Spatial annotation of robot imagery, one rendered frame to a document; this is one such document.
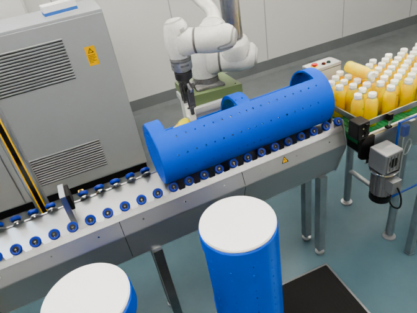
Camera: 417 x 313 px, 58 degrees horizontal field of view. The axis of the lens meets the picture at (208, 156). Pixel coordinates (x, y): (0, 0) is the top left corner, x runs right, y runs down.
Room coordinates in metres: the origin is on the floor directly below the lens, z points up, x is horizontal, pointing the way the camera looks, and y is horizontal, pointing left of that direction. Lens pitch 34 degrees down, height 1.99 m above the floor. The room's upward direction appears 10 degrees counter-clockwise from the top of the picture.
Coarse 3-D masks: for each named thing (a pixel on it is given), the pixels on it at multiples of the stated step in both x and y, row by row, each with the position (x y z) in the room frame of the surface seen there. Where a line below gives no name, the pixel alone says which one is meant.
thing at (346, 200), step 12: (372, 132) 1.56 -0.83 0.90; (384, 132) 1.56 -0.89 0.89; (396, 132) 1.58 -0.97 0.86; (348, 144) 1.77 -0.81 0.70; (360, 144) 1.52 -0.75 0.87; (372, 144) 1.54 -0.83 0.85; (348, 156) 2.01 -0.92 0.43; (360, 156) 1.51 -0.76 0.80; (348, 168) 2.01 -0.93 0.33; (348, 180) 2.00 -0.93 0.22; (360, 180) 1.90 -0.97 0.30; (348, 192) 2.00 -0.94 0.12; (348, 204) 1.99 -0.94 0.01; (396, 204) 1.62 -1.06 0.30; (396, 216) 1.63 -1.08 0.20
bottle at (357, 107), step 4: (352, 100) 1.66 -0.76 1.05; (356, 100) 1.64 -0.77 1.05; (360, 100) 1.64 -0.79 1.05; (352, 104) 1.64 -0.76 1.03; (356, 104) 1.63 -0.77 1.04; (360, 104) 1.62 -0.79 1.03; (352, 108) 1.64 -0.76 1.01; (356, 108) 1.62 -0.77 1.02; (360, 108) 1.62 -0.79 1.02; (352, 112) 1.64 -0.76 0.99; (356, 112) 1.62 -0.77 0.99; (360, 112) 1.62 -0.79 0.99; (356, 116) 1.62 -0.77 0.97
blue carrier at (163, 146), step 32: (224, 96) 1.62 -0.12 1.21; (288, 96) 1.53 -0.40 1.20; (320, 96) 1.55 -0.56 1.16; (160, 128) 1.40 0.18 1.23; (192, 128) 1.39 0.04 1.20; (224, 128) 1.40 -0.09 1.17; (256, 128) 1.43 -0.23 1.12; (288, 128) 1.48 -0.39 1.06; (160, 160) 1.30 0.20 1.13; (192, 160) 1.33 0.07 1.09; (224, 160) 1.41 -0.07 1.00
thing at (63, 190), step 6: (60, 186) 1.32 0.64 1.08; (66, 186) 1.32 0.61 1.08; (60, 192) 1.28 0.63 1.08; (66, 192) 1.28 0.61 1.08; (60, 198) 1.24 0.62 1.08; (66, 198) 1.25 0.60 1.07; (72, 198) 1.29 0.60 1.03; (66, 204) 1.24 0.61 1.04; (72, 204) 1.25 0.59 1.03; (66, 210) 1.24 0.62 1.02; (72, 210) 1.26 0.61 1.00; (72, 216) 1.24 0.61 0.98
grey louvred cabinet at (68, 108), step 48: (0, 48) 2.69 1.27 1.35; (48, 48) 2.77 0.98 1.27; (96, 48) 2.86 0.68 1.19; (0, 96) 2.65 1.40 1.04; (48, 96) 2.74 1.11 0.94; (96, 96) 2.83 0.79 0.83; (0, 144) 2.61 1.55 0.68; (48, 144) 2.70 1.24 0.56; (96, 144) 2.80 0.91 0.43; (0, 192) 2.56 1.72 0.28; (48, 192) 2.65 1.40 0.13
